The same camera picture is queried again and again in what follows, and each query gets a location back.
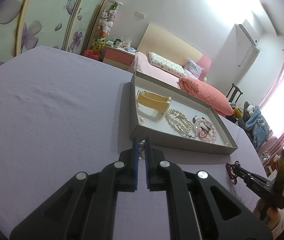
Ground dark red bead necklace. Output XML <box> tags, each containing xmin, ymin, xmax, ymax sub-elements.
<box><xmin>225</xmin><ymin>161</ymin><xmax>241</xmax><ymax>185</ymax></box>

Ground small silver jewelry piece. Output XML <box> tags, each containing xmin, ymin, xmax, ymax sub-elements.
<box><xmin>138</xmin><ymin>140</ymin><xmax>145</xmax><ymax>160</ymax></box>

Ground grey cardboard jewelry tray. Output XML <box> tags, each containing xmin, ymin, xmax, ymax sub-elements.
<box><xmin>130</xmin><ymin>72</ymin><xmax>237</xmax><ymax>155</ymax></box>

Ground person right hand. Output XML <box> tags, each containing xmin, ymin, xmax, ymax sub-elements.
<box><xmin>253</xmin><ymin>199</ymin><xmax>284</xmax><ymax>231</ymax></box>

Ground blue plush garment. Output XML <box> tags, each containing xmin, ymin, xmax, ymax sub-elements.
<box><xmin>243</xmin><ymin>101</ymin><xmax>270</xmax><ymax>150</ymax></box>

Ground silver bangle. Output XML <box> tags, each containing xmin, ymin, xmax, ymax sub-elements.
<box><xmin>192</xmin><ymin>115</ymin><xmax>211</xmax><ymax>133</ymax></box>

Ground purple table cloth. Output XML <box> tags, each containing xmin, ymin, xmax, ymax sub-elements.
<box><xmin>0</xmin><ymin>46</ymin><xmax>265</xmax><ymax>239</ymax></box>

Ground dark wooden chair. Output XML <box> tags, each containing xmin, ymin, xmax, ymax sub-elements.
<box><xmin>226</xmin><ymin>83</ymin><xmax>243</xmax><ymax>103</ymax></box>

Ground folded coral quilt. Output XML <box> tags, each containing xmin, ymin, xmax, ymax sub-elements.
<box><xmin>179</xmin><ymin>77</ymin><xmax>235</xmax><ymax>117</ymax></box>

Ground small purple pillow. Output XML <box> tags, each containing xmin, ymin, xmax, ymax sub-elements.
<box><xmin>184</xmin><ymin>59</ymin><xmax>204</xmax><ymax>80</ymax></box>

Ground floral white pillow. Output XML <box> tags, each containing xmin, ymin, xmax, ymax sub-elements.
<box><xmin>149</xmin><ymin>52</ymin><xmax>187</xmax><ymax>77</ymax></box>

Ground bed with pink sheet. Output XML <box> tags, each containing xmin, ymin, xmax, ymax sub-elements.
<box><xmin>128</xmin><ymin>51</ymin><xmax>180</xmax><ymax>89</ymax></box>

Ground pink beige nightstand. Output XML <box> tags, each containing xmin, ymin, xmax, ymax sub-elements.
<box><xmin>103</xmin><ymin>46</ymin><xmax>135</xmax><ymax>70</ymax></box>

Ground red waste bin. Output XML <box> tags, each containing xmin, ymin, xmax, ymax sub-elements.
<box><xmin>83</xmin><ymin>50</ymin><xmax>101</xmax><ymax>61</ymax></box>

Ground white mug on nightstand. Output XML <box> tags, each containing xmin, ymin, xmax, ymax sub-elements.
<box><xmin>114</xmin><ymin>39</ymin><xmax>123</xmax><ymax>48</ymax></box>

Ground beige pink headboard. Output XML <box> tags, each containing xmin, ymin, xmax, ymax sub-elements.
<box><xmin>138</xmin><ymin>24</ymin><xmax>212</xmax><ymax>81</ymax></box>

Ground tube of plush toys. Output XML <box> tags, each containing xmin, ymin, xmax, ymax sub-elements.
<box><xmin>90</xmin><ymin>0</ymin><xmax>123</xmax><ymax>52</ymax></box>

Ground sliding wardrobe with purple flowers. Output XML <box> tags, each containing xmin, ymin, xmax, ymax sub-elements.
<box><xmin>0</xmin><ymin>0</ymin><xmax>105</xmax><ymax>66</ymax></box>

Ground pink bead bracelet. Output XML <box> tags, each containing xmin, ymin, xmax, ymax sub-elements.
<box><xmin>193</xmin><ymin>119</ymin><xmax>217</xmax><ymax>144</ymax></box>

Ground white pearl bracelet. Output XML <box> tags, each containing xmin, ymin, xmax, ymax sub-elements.
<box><xmin>164</xmin><ymin>108</ymin><xmax>198</xmax><ymax>139</ymax></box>

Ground white wall air conditioner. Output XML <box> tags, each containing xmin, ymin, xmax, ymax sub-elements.
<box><xmin>235</xmin><ymin>24</ymin><xmax>259</xmax><ymax>54</ymax></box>

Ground wall socket plate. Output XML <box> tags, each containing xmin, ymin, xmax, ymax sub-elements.
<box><xmin>135</xmin><ymin>11</ymin><xmax>146</xmax><ymax>18</ymax></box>

